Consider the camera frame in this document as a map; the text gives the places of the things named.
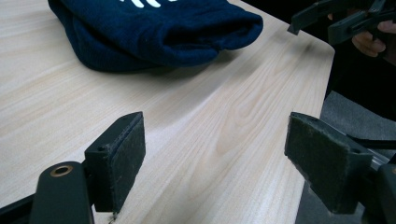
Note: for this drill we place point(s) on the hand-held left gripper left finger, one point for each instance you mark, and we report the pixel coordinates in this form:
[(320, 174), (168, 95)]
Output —
[(120, 161)]

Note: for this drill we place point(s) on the navy blue folded garment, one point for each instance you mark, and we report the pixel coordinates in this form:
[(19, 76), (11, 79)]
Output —
[(149, 34)]

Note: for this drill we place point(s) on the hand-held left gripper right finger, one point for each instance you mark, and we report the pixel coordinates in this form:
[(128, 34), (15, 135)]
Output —
[(323, 161)]

